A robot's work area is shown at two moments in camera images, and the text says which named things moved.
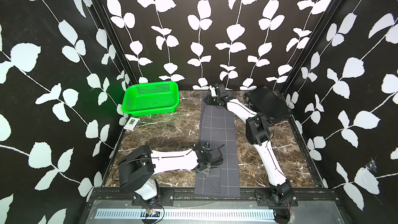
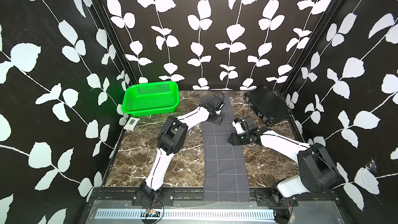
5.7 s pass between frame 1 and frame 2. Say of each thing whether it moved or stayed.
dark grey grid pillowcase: moved
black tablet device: stayed
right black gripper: moved
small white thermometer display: stayed
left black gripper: moved
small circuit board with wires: stayed
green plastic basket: stayed
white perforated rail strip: stayed
